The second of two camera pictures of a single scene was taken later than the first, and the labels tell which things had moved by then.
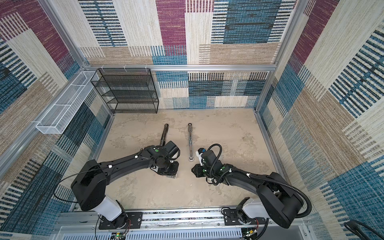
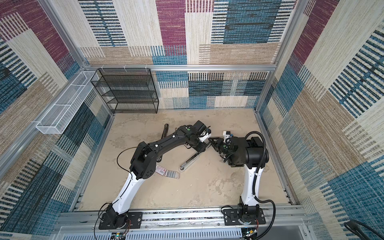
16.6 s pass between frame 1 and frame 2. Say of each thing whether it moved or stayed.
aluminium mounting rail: stayed
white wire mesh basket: stayed
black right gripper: moved
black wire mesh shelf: stayed
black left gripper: moved
